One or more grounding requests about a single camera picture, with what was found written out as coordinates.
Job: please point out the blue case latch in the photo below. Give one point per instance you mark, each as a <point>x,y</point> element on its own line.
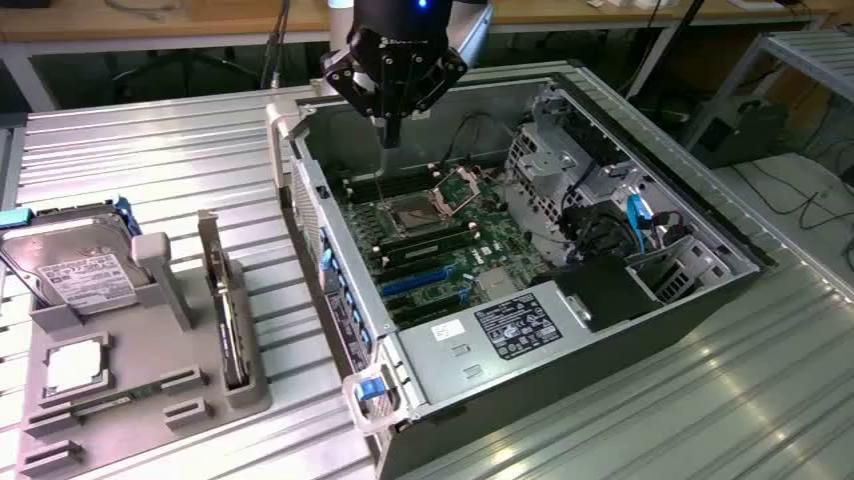
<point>372,390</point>

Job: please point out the blue expansion slot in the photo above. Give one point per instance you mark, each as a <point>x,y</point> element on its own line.
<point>417,282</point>

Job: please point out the grey power supply with label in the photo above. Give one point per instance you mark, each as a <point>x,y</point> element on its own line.
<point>454,360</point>

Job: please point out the green RAM stick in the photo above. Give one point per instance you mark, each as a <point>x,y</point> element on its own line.
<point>143,393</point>

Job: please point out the hard disk with blue carrier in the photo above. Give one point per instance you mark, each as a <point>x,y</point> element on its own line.
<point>74,270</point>

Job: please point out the wooden desk with white frame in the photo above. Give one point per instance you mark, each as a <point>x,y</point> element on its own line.
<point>167,22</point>

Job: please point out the CPU socket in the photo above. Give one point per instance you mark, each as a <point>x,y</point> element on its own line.
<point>410,215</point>

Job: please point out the silver chipset heatsink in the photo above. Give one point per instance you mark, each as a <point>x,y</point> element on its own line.
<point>497,282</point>

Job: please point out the black RAM stick with label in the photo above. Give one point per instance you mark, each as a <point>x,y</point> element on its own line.
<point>428,251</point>

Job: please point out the green motherboard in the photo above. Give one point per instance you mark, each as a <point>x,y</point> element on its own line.
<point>374,220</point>

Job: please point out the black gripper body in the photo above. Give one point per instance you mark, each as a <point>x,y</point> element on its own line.
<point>401,55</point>

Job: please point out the graphics card with metal bracket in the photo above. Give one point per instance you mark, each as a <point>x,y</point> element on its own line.
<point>228,300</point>

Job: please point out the open black PC case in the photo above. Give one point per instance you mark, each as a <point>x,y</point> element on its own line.
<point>601,360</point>

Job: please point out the black plastic shroud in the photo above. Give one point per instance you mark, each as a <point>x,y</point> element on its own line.
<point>601,295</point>

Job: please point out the perforated metal drive cage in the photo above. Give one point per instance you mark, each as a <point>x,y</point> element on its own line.
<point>541,160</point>

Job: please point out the black star base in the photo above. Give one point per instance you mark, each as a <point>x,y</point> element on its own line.
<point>194,62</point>

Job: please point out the grey plastic parts rack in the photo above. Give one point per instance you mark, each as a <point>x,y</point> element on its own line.
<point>134,360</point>

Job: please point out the black box under desk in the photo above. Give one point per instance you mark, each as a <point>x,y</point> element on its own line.
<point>748,135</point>

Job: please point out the metal slat shelf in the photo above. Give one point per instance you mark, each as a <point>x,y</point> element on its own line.
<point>815,55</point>

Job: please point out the metal socket cover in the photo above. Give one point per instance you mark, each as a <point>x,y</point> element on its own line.
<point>457,187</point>

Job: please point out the silver CPU chip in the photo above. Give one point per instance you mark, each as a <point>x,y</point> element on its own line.
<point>74,367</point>

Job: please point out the metal disk bay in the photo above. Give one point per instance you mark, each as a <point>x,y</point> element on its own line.
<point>675,280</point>

